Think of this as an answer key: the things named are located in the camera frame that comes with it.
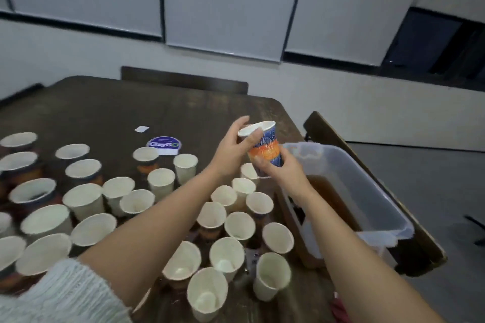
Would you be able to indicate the person's left hand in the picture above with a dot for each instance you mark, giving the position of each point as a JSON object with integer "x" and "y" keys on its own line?
{"x": 227, "y": 154}

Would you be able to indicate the person's right hand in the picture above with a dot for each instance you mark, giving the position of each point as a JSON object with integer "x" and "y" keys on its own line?
{"x": 286, "y": 175}

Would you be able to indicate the orange blue patterned paper cup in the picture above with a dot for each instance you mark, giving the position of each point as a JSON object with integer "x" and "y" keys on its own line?
{"x": 267, "y": 146}

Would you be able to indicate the white paper cup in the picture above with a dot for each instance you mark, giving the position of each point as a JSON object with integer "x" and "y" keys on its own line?
{"x": 243, "y": 189}

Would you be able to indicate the clear plastic storage bin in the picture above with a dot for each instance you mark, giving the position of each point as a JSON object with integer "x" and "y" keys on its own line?
{"x": 364, "y": 190}

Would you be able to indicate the group of paper cups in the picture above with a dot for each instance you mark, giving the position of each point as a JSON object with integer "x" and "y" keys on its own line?
{"x": 83, "y": 199}

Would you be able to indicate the person's right forearm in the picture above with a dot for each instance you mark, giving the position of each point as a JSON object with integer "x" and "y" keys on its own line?
{"x": 364, "y": 266}

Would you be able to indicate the dark wooden chair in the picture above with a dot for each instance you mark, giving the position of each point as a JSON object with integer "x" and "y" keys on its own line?
{"x": 182, "y": 79}
{"x": 326, "y": 126}

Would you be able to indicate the round blue sticker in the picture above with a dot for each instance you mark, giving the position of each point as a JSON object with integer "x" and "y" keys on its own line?
{"x": 164, "y": 142}

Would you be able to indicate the small white paper label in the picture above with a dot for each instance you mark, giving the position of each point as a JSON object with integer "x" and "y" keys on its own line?
{"x": 142, "y": 129}

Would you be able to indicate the dark wooden table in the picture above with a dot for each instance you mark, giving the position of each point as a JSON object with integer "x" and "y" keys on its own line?
{"x": 151, "y": 107}

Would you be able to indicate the dark red cloth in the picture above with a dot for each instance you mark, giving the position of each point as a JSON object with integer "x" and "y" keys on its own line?
{"x": 342, "y": 311}

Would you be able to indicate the dark window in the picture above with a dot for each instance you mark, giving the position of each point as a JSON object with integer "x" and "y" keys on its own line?
{"x": 436, "y": 46}

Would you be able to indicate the round white side table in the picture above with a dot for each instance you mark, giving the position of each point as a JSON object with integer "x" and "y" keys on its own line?
{"x": 477, "y": 228}

